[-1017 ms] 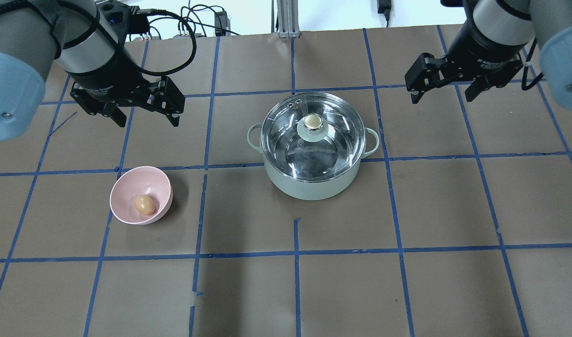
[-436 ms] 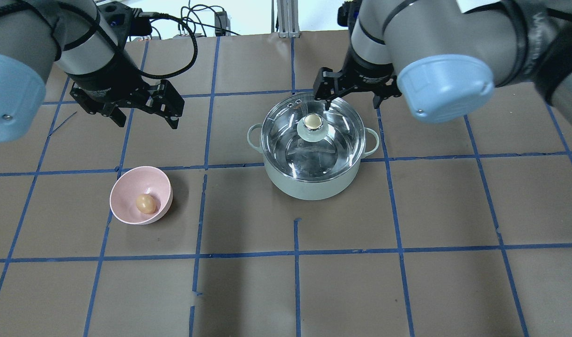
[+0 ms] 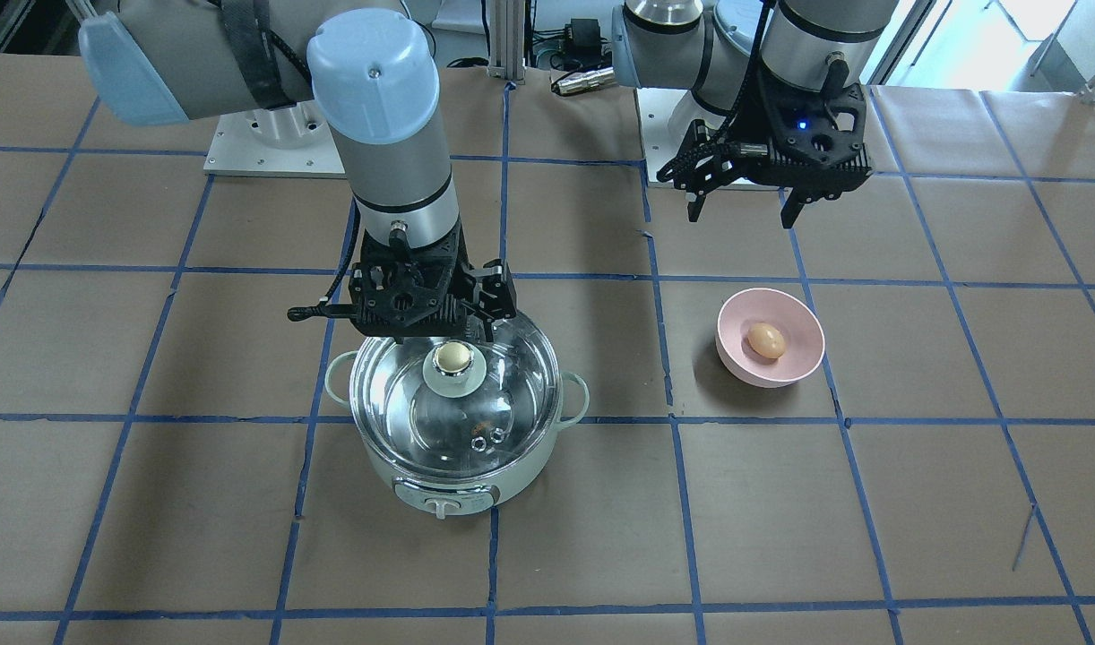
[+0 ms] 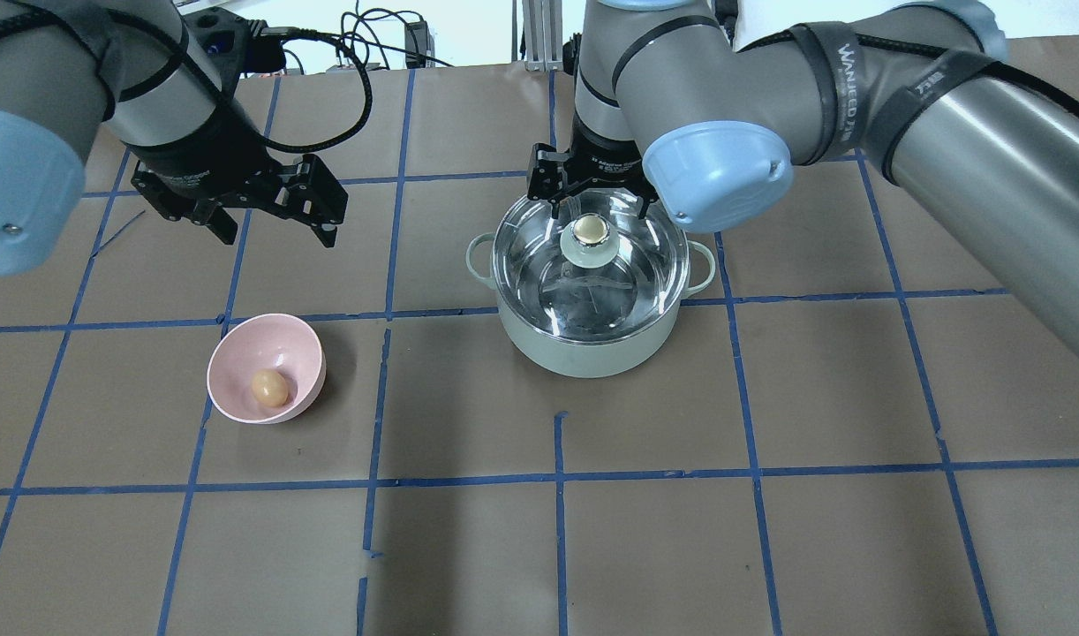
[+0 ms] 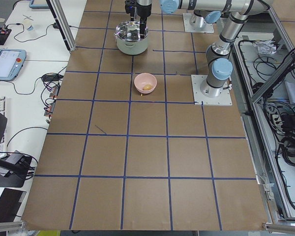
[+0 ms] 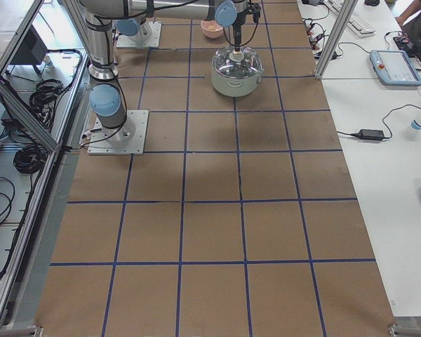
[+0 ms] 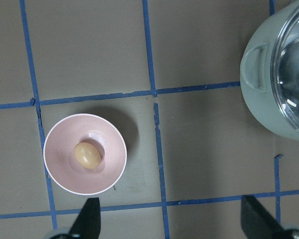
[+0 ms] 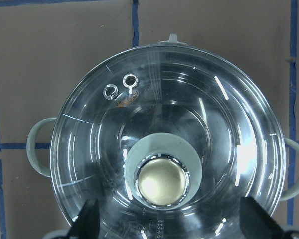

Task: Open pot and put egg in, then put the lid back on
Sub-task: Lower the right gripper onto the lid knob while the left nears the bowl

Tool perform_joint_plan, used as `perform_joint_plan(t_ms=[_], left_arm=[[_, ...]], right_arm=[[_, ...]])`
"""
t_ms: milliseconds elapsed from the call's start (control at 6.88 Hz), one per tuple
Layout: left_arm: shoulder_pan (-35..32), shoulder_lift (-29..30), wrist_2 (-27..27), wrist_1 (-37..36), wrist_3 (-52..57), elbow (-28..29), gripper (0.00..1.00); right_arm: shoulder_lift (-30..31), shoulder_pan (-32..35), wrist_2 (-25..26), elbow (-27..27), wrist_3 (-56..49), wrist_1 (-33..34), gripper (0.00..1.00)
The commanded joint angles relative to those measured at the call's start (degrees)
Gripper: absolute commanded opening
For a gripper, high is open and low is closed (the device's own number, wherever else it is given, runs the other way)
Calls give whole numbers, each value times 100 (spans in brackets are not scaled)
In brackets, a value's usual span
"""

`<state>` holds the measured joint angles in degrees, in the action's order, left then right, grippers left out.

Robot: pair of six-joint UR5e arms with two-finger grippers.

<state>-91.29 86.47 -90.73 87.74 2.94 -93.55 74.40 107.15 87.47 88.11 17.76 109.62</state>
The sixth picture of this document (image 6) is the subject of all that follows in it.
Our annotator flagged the aluminium diagonal strut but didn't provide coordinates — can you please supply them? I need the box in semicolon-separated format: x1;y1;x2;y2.
0;75;60;152

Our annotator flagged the black power adapter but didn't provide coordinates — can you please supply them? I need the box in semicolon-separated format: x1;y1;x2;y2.
350;129;386;141

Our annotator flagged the paper cup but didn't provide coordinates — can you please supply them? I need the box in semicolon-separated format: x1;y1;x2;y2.
406;113;421;140

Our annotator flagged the glass pot lid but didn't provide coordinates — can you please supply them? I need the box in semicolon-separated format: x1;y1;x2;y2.
211;46;263;79

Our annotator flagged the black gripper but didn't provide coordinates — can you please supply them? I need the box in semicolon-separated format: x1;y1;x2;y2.
232;25;241;52

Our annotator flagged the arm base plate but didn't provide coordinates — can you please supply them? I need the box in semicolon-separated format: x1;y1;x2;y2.
87;110;149;155
116;21;162;49

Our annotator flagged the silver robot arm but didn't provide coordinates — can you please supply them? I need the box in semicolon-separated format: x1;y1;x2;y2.
79;1;259;140
115;18;152;41

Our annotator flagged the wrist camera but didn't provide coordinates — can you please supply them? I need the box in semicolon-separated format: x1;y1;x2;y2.
248;2;262;24

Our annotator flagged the aluminium frame post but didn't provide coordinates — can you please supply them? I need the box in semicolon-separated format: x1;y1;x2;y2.
314;0;357;80

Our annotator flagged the coiled black cable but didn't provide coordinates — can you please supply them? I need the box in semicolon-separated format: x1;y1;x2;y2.
13;143;47;175

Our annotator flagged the blue teach pendant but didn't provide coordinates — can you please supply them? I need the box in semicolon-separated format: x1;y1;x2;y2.
369;50;421;86

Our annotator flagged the white keyboard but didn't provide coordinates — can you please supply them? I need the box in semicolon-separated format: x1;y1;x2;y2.
324;0;376;38

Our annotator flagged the pink bowl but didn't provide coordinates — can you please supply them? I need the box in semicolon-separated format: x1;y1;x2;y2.
200;20;223;39

